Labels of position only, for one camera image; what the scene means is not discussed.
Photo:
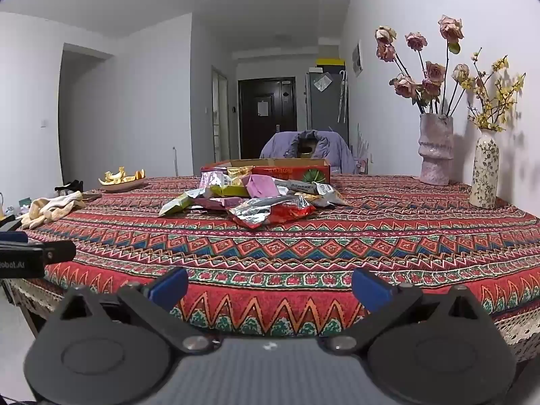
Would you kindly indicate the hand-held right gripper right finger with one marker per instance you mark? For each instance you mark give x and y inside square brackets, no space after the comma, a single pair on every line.
[371,289]

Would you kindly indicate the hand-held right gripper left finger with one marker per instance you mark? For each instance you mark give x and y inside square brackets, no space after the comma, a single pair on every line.
[168,287]

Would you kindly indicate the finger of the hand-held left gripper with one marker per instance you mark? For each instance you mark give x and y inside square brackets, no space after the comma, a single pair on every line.
[59,251]
[12,237]

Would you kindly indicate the pile of snack packets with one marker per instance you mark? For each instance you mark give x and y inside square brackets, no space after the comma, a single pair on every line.
[211,202]

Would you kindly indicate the red foil snack bag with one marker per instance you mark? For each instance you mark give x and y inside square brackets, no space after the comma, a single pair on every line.
[287,213]

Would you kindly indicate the red cardboard box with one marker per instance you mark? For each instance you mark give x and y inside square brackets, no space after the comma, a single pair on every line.
[295,173]

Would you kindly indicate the pink pouch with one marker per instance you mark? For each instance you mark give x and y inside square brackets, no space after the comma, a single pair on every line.
[263,185]

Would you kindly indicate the small green box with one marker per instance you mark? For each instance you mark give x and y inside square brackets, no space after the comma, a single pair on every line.
[25,201]

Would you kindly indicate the black bag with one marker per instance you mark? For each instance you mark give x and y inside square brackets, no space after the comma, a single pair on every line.
[71,185]

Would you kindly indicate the red patterned tablecloth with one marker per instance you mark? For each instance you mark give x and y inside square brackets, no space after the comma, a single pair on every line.
[295,253]

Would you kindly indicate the brown plate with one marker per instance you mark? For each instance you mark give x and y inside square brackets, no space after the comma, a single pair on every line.
[126,186]

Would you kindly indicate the white pole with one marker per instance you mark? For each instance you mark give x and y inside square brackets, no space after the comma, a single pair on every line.
[175,162]

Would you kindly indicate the brown chair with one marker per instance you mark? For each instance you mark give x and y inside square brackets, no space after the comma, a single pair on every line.
[306,150]

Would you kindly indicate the pink ceramic vase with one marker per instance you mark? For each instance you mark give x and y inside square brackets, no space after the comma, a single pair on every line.
[436,147]

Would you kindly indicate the purple puffer jacket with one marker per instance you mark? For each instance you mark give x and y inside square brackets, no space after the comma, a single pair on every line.
[278,152]

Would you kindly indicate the glass sliding door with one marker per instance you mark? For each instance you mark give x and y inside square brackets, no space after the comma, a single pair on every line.
[220,114]

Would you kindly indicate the dark entrance door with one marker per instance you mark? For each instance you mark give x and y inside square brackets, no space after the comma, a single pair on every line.
[270,135]

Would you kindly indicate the grey refrigerator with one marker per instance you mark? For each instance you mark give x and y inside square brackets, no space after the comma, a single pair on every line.
[322,109]

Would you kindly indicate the white folded umbrella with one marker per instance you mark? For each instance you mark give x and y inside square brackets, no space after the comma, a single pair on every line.
[342,97]

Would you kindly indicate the white paper notice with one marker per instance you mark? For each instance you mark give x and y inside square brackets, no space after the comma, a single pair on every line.
[263,109]

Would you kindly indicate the clear plastic bag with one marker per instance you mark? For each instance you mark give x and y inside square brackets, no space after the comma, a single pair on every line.
[323,83]

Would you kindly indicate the yellow flower branches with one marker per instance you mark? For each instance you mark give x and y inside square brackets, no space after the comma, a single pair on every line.
[491,105]

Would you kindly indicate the dried pink roses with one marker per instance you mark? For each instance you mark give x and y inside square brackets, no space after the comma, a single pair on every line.
[434,71]

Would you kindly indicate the yellow box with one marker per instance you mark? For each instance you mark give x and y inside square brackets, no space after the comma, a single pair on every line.
[331,61]

